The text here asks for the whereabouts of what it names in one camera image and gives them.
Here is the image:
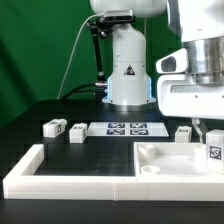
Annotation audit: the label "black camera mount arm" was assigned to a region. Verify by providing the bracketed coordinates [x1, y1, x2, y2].
[87, 20, 108, 82]

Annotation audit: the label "white square tabletop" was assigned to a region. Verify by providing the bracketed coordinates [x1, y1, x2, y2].
[134, 142, 220, 176]

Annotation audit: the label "white marker plate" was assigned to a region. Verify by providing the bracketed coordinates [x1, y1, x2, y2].
[88, 122, 169, 137]

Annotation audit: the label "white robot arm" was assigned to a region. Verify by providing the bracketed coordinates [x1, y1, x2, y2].
[90, 0, 224, 125]

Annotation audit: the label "white U-shaped fence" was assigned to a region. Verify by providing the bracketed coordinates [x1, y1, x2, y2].
[3, 144, 224, 201]

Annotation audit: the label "grey mounted camera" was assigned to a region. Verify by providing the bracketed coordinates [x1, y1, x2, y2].
[104, 10, 133, 21]

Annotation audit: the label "black cables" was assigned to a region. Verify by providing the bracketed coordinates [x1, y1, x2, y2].
[59, 83, 105, 100]

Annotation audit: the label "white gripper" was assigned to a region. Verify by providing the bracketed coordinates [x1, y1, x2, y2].
[157, 74, 224, 143]

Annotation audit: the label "grey camera cable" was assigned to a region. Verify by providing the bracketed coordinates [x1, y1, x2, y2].
[57, 12, 105, 100]

